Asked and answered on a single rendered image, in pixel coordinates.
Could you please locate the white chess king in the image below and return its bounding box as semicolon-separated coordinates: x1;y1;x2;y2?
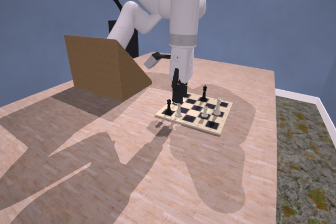
213;97;221;115

